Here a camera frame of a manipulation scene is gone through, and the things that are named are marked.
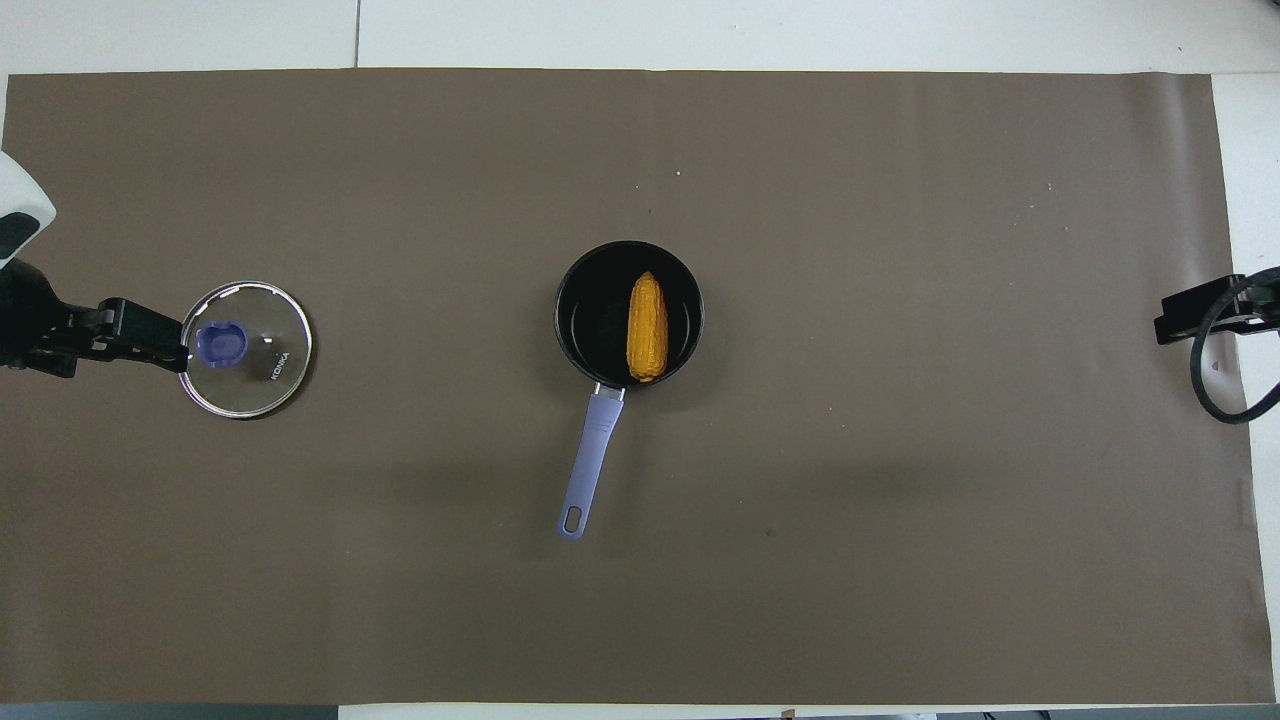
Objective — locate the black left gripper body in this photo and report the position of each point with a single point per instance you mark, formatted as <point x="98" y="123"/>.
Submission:
<point x="40" y="325"/>

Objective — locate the glass lid with blue knob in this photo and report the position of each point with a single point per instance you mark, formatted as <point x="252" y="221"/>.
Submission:
<point x="270" y="330"/>

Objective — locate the yellow toy corn cob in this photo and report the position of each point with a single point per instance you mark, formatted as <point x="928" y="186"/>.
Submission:
<point x="647" y="325"/>

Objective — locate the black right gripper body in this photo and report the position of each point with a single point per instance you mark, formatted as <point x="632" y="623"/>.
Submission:
<point x="1262" y="300"/>

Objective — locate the brown paper table mat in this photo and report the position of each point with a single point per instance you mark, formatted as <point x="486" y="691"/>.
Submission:
<point x="800" y="560"/>

